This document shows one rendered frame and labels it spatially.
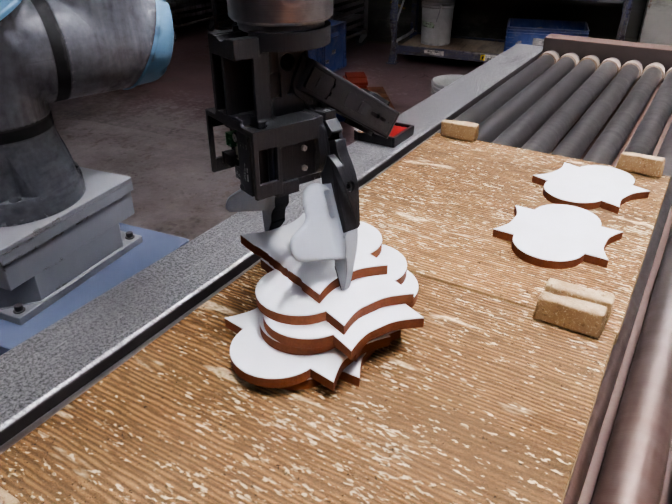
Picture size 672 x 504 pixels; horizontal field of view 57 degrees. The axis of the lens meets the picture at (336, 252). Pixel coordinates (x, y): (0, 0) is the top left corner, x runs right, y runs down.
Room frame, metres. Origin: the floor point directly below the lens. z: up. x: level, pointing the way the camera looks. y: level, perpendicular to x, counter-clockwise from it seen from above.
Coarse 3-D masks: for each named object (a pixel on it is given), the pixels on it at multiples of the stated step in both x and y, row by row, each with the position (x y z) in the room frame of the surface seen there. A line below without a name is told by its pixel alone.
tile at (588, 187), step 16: (544, 176) 0.76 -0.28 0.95; (560, 176) 0.76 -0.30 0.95; (576, 176) 0.76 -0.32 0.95; (592, 176) 0.76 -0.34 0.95; (608, 176) 0.76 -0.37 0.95; (624, 176) 0.76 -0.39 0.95; (544, 192) 0.72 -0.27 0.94; (560, 192) 0.71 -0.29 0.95; (576, 192) 0.71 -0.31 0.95; (592, 192) 0.71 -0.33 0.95; (608, 192) 0.71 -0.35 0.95; (624, 192) 0.71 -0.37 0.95; (640, 192) 0.71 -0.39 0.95; (592, 208) 0.68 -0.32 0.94; (608, 208) 0.68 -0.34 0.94
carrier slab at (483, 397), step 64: (192, 320) 0.45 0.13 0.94; (448, 320) 0.45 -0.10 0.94; (512, 320) 0.45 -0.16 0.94; (128, 384) 0.37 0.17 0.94; (192, 384) 0.37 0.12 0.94; (384, 384) 0.37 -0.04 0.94; (448, 384) 0.37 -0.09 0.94; (512, 384) 0.37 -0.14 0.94; (576, 384) 0.37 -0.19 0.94; (64, 448) 0.30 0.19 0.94; (128, 448) 0.30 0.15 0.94; (192, 448) 0.30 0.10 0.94; (256, 448) 0.30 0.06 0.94; (320, 448) 0.30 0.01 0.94; (384, 448) 0.30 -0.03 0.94; (448, 448) 0.30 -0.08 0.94; (512, 448) 0.30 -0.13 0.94; (576, 448) 0.30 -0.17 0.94
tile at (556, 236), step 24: (528, 216) 0.64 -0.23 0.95; (552, 216) 0.64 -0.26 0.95; (576, 216) 0.64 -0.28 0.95; (528, 240) 0.59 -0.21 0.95; (552, 240) 0.59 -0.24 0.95; (576, 240) 0.59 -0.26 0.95; (600, 240) 0.59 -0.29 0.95; (552, 264) 0.54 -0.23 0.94; (576, 264) 0.55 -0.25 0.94; (600, 264) 0.55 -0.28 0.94
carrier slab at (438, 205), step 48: (432, 144) 0.91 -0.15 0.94; (480, 144) 0.91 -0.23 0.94; (384, 192) 0.73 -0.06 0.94; (432, 192) 0.73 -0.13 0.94; (480, 192) 0.73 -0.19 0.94; (528, 192) 0.73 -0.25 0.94; (384, 240) 0.61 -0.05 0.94; (432, 240) 0.61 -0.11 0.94; (480, 240) 0.61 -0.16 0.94; (624, 240) 0.61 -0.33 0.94; (480, 288) 0.51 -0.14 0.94; (528, 288) 0.51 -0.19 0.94; (624, 288) 0.51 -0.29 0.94
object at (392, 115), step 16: (320, 64) 0.46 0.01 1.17; (304, 80) 0.45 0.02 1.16; (320, 80) 0.46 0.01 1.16; (336, 80) 0.47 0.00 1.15; (320, 96) 0.46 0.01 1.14; (336, 96) 0.47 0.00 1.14; (352, 96) 0.48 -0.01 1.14; (368, 96) 0.49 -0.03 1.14; (336, 112) 0.50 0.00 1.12; (352, 112) 0.48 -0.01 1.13; (368, 112) 0.49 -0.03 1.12; (384, 112) 0.50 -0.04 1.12; (368, 128) 0.49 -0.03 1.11; (384, 128) 0.50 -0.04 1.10
